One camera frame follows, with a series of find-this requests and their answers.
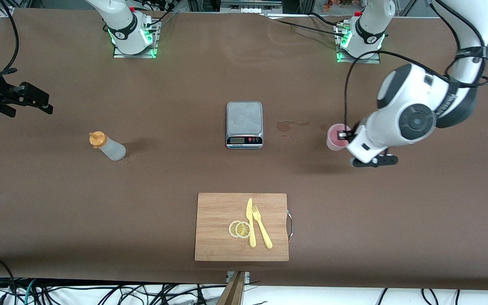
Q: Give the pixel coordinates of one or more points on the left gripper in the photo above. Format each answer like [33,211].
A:
[351,135]

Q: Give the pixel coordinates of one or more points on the pink plastic cup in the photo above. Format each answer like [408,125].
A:
[333,143]

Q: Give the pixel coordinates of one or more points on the squeeze bottle orange cap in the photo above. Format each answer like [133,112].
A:
[110,149]

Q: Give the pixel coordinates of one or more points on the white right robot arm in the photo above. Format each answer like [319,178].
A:
[121,21]

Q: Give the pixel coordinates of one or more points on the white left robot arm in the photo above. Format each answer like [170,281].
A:
[400,89]

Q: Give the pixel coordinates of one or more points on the brown liquid spill puddle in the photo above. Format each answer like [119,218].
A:
[285,126]

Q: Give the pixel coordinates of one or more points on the silver digital kitchen scale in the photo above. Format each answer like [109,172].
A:
[244,118]

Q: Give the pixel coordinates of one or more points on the yellow plastic fork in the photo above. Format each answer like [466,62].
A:
[262,231]

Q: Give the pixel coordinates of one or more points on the yellow plastic knife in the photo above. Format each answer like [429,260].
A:
[252,237]

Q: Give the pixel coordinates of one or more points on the lemon slice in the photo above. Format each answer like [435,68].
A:
[231,228]
[243,230]

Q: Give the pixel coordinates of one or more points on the white power strip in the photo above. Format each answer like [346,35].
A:
[254,9]

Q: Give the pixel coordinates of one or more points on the wooden cutting board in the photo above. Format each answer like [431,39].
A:
[218,228]

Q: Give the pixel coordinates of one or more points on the aluminium frame bracket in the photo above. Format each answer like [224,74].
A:
[6,11]

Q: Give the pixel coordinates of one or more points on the small metal bracket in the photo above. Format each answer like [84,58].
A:
[247,277]

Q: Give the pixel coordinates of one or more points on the wooden post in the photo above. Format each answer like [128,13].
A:
[232,292]

